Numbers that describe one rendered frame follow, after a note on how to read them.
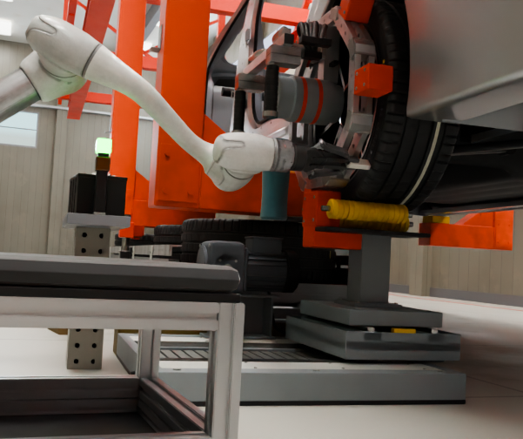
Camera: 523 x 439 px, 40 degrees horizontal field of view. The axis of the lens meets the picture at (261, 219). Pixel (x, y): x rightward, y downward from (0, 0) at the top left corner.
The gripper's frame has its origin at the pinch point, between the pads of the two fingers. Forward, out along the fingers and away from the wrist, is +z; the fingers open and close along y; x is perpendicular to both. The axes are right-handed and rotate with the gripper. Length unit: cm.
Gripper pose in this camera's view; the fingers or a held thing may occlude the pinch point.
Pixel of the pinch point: (357, 163)
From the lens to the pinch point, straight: 204.9
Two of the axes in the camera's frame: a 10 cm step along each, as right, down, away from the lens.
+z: 9.5, 0.7, 2.9
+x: -1.7, -6.8, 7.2
